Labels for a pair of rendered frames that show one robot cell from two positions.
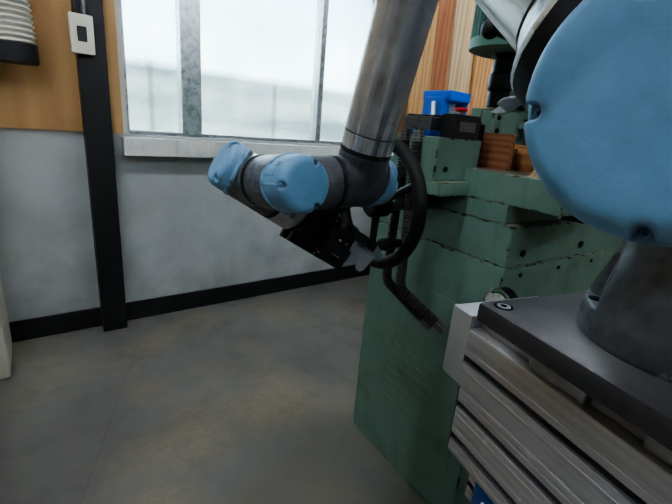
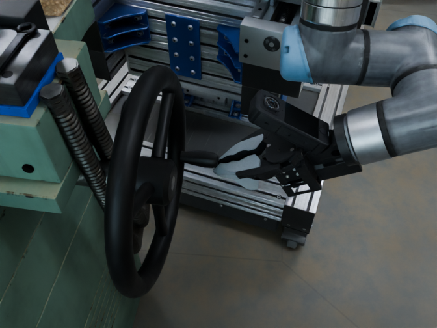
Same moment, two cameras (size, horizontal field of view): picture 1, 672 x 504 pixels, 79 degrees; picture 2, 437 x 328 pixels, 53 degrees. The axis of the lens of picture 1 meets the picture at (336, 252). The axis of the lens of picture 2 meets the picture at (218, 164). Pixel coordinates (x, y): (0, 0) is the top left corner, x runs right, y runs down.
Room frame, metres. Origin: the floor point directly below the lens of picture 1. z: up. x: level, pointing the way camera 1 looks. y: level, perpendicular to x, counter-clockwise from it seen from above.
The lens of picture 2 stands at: (1.08, 0.21, 1.25)
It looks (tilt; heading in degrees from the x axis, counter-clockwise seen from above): 50 degrees down; 223
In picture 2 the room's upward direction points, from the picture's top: straight up
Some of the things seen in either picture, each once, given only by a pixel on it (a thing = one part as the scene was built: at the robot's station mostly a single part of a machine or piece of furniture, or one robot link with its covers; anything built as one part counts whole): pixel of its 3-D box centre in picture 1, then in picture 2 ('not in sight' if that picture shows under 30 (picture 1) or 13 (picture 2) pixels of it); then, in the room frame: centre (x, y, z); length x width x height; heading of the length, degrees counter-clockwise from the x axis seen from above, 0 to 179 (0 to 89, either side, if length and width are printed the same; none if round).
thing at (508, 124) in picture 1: (498, 128); not in sight; (1.09, -0.38, 0.99); 0.14 x 0.07 x 0.09; 124
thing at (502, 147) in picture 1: (475, 149); not in sight; (1.01, -0.31, 0.94); 0.20 x 0.01 x 0.08; 34
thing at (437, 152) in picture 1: (434, 156); (17, 105); (0.97, -0.21, 0.91); 0.15 x 0.14 x 0.09; 34
